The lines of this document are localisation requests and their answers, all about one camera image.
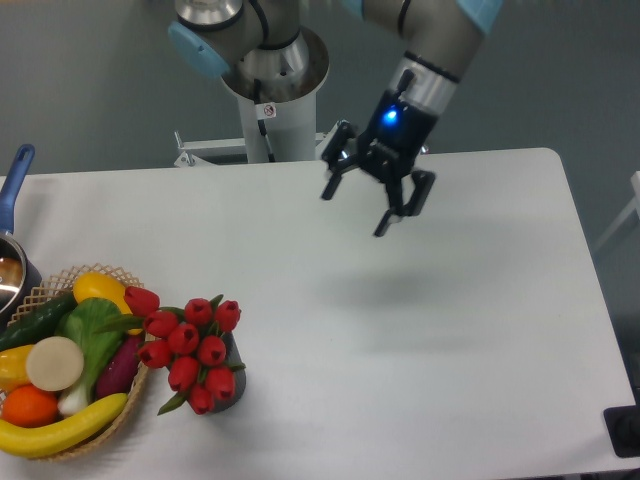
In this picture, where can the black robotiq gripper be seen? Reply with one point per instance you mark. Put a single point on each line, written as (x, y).
(386, 150)

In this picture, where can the red tulip bouquet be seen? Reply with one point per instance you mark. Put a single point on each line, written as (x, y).
(186, 341)

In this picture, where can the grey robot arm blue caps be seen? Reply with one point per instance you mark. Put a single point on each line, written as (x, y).
(429, 45)

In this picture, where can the dark grey ribbed vase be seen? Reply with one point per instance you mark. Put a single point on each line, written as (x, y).
(227, 381)

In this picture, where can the white furniture piece right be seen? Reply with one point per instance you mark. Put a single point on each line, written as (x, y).
(628, 217)

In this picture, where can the yellow lemon squash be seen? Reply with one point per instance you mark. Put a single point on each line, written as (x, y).
(101, 299)

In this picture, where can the green bok choy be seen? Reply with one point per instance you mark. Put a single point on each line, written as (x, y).
(81, 326)

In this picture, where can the purple sweet potato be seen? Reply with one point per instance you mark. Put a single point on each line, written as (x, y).
(118, 375)

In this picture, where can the woven wicker basket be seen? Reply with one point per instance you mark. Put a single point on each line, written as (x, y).
(59, 284)

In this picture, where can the black device at table edge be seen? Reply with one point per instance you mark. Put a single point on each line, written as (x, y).
(623, 427)

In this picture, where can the dark green cucumber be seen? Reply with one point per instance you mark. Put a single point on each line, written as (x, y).
(38, 324)

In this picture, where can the round beige disc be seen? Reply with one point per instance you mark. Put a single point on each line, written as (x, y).
(54, 363)

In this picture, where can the yellow banana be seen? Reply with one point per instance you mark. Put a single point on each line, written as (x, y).
(59, 436)

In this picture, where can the yellow bell pepper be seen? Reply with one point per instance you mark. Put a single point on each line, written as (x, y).
(13, 371)

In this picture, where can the orange fruit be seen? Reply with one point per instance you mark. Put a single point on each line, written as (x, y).
(30, 407)

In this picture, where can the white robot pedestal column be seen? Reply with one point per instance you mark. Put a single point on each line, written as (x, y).
(276, 93)

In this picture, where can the white metal base frame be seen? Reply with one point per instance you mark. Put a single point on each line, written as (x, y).
(215, 147)

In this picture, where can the blue handled saucepan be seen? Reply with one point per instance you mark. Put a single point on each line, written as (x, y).
(18, 275)

